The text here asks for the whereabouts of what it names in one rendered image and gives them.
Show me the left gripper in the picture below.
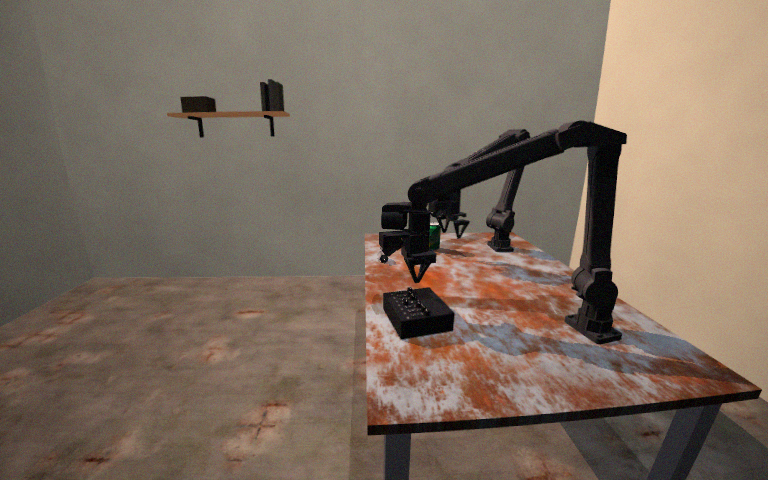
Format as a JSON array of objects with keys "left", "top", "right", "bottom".
[{"left": 401, "top": 230, "right": 436, "bottom": 283}]

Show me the green drink can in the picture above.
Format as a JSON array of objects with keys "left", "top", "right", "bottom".
[{"left": 429, "top": 222, "right": 441, "bottom": 251}]

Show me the black lighting desk fader panel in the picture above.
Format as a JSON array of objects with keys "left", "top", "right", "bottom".
[{"left": 383, "top": 287, "right": 455, "bottom": 339}]

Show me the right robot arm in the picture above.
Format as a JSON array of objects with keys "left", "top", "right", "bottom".
[{"left": 428, "top": 129, "right": 531, "bottom": 252}]

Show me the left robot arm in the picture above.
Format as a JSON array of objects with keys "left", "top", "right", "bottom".
[{"left": 379, "top": 121, "right": 627, "bottom": 344}]

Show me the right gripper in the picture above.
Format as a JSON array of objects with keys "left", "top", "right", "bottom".
[{"left": 436, "top": 200, "right": 470, "bottom": 239}]

